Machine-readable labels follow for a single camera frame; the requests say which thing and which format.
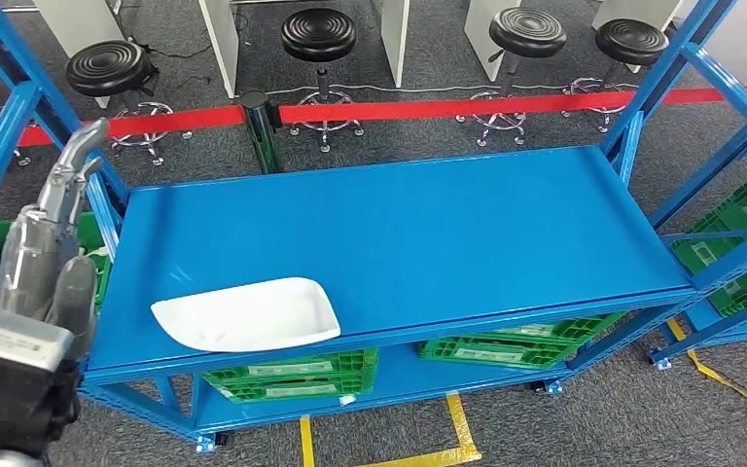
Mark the black round swivel stool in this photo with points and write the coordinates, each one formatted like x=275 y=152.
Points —
x=631 y=40
x=106 y=68
x=319 y=33
x=528 y=31
x=22 y=158

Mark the blue metal shelf rack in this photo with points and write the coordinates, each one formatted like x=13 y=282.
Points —
x=380 y=245
x=734 y=329

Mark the black barrier post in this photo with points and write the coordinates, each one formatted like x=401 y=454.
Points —
x=261 y=135

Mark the white desk panel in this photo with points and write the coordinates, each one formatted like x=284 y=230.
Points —
x=483 y=32
x=396 y=32
x=77 y=26
x=219 y=39
x=638 y=11

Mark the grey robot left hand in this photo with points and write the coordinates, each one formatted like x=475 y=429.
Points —
x=32 y=264

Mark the yellow floor tape marking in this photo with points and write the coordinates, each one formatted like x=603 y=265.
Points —
x=460 y=425
x=715 y=374

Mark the white plastic shell part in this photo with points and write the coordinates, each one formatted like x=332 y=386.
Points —
x=244 y=316

